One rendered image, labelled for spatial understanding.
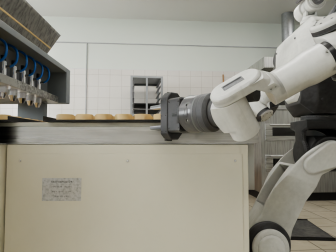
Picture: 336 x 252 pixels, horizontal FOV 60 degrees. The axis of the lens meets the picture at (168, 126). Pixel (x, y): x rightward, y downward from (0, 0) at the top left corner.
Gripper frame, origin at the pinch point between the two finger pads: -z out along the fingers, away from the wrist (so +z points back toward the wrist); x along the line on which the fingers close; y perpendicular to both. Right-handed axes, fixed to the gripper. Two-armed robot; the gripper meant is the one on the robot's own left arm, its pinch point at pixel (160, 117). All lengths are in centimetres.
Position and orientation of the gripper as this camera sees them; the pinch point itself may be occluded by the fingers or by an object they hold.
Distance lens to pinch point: 77.8
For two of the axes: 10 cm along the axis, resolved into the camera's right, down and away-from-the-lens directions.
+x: 0.0, -10.0, 0.6
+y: -7.1, -0.4, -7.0
